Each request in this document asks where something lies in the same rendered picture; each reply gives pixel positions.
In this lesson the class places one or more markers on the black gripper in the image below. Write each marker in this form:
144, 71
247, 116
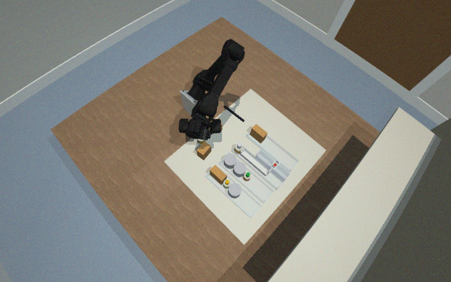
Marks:
215, 125

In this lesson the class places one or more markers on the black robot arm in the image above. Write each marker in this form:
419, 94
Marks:
207, 103

